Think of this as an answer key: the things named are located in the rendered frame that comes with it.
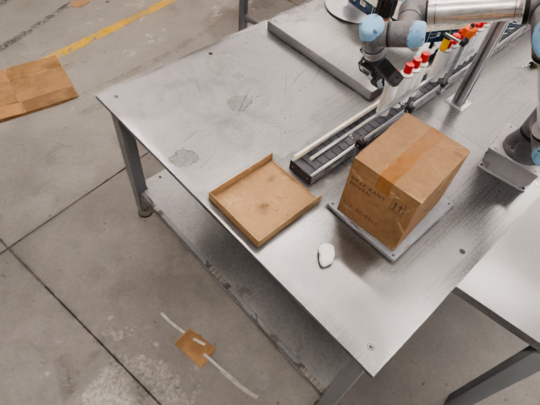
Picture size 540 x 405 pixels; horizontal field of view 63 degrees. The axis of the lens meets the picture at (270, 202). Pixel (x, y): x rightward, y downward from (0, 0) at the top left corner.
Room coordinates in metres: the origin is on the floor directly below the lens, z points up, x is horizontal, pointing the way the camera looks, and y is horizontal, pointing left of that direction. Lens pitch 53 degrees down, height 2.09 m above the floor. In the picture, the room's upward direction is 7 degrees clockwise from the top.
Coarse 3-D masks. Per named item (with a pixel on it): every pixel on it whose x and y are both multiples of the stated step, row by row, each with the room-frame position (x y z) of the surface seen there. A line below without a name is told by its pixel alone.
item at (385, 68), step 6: (384, 60) 1.30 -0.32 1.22; (372, 66) 1.29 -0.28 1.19; (378, 66) 1.28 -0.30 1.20; (384, 66) 1.28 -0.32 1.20; (390, 66) 1.29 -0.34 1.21; (378, 72) 1.28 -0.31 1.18; (384, 72) 1.27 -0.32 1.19; (390, 72) 1.27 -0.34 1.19; (396, 72) 1.28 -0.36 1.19; (384, 78) 1.27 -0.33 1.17; (390, 78) 1.26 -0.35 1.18; (396, 78) 1.26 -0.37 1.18; (402, 78) 1.27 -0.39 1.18; (390, 84) 1.26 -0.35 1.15; (396, 84) 1.25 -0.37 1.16
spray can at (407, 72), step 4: (408, 64) 1.49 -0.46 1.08; (412, 64) 1.49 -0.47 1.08; (404, 68) 1.49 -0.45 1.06; (408, 68) 1.48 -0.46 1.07; (412, 68) 1.48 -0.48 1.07; (404, 72) 1.48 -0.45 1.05; (408, 72) 1.48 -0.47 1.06; (404, 76) 1.47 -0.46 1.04; (408, 76) 1.47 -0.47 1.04; (404, 80) 1.47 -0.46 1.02; (408, 80) 1.47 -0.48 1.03; (400, 84) 1.47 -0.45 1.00; (404, 84) 1.47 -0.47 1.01; (408, 84) 1.47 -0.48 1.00; (400, 88) 1.47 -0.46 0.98; (404, 88) 1.47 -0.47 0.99; (396, 92) 1.47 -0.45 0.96; (400, 92) 1.47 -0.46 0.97; (404, 92) 1.47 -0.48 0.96; (396, 96) 1.47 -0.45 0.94; (396, 104) 1.47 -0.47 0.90; (396, 108) 1.47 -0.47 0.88
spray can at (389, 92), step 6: (384, 90) 1.42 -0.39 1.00; (390, 90) 1.41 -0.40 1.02; (396, 90) 1.42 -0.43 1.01; (384, 96) 1.41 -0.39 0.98; (390, 96) 1.41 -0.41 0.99; (378, 102) 1.43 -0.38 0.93; (384, 102) 1.41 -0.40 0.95; (390, 102) 1.41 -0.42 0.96; (378, 108) 1.42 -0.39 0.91; (384, 114) 1.41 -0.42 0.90
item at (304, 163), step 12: (504, 36) 2.13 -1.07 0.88; (468, 60) 1.88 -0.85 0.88; (432, 84) 1.66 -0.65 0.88; (420, 96) 1.57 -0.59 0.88; (360, 120) 1.37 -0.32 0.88; (384, 120) 1.39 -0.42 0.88; (360, 132) 1.30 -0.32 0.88; (324, 144) 1.21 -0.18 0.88; (348, 144) 1.23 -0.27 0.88; (324, 156) 1.15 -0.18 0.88; (336, 156) 1.16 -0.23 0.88; (300, 168) 1.08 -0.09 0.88; (312, 168) 1.08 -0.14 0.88
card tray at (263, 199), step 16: (272, 160) 1.14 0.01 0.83; (240, 176) 1.02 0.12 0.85; (256, 176) 1.05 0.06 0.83; (272, 176) 1.06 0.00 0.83; (288, 176) 1.07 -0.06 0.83; (224, 192) 0.95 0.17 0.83; (240, 192) 0.96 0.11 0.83; (256, 192) 0.97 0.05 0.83; (272, 192) 0.98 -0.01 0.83; (288, 192) 0.99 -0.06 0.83; (304, 192) 1.00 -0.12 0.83; (224, 208) 0.86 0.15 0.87; (240, 208) 0.89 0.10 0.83; (256, 208) 0.90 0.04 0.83; (272, 208) 0.91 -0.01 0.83; (288, 208) 0.92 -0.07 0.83; (304, 208) 0.91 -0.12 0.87; (240, 224) 0.81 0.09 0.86; (256, 224) 0.84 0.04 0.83; (272, 224) 0.84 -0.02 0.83; (288, 224) 0.85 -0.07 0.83; (256, 240) 0.75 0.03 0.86
